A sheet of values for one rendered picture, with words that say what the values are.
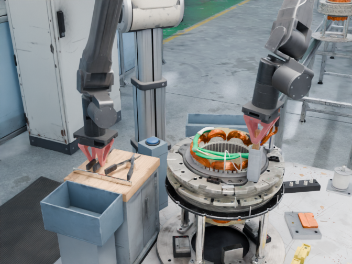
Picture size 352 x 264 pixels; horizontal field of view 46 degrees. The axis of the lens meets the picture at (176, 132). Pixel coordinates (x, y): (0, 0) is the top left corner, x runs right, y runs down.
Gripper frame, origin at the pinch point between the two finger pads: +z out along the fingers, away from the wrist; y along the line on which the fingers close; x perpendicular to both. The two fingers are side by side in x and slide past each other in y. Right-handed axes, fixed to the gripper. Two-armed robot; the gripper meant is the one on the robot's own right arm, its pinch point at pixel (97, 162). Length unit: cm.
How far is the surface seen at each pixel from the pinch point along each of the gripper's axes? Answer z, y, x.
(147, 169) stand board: 1.8, 12.7, 4.9
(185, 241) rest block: 24.4, 24.1, 6.3
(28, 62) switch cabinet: 33, -163, 160
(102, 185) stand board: 2.1, 5.4, -6.8
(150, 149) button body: 4.9, 5.7, 21.4
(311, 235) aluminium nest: 28, 58, 29
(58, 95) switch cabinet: 55, -137, 159
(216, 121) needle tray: 4, 19, 49
